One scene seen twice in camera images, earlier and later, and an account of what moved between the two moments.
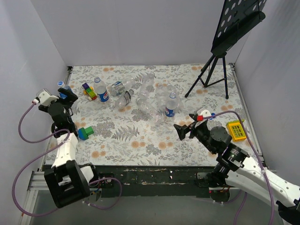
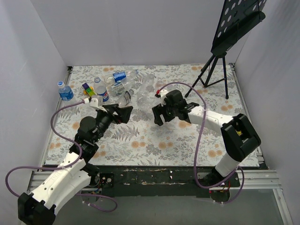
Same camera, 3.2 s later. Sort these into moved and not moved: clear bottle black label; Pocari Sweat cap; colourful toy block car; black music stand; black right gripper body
Moved: black right gripper body
Not moved: colourful toy block car; Pocari Sweat cap; black music stand; clear bottle black label
